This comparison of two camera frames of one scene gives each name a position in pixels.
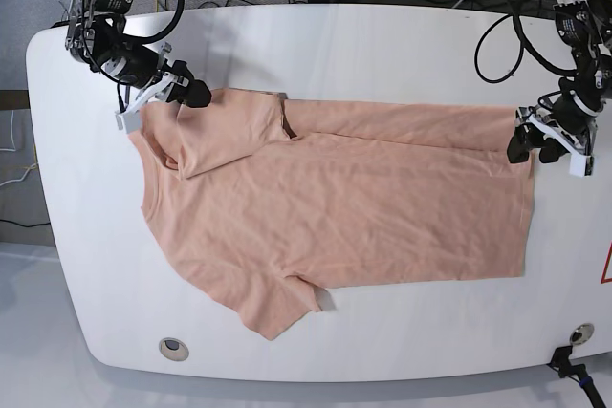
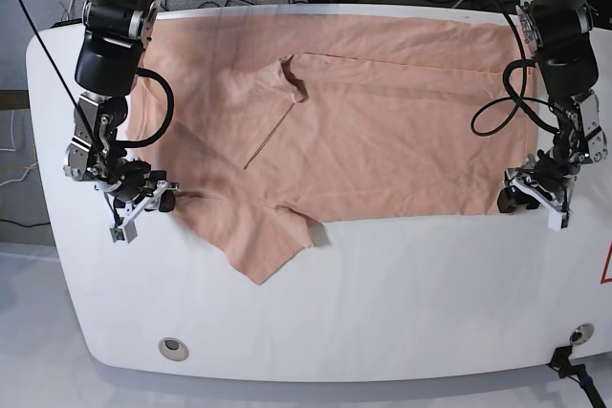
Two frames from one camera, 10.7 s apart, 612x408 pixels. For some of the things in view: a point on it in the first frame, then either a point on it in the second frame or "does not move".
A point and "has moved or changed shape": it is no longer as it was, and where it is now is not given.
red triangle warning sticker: (602, 278) does not move
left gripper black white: (142, 68) -> (133, 187)
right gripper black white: (563, 121) -> (548, 177)
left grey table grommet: (173, 349) does not move
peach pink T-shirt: (266, 201) has moved or changed shape
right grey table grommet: (581, 333) does not move
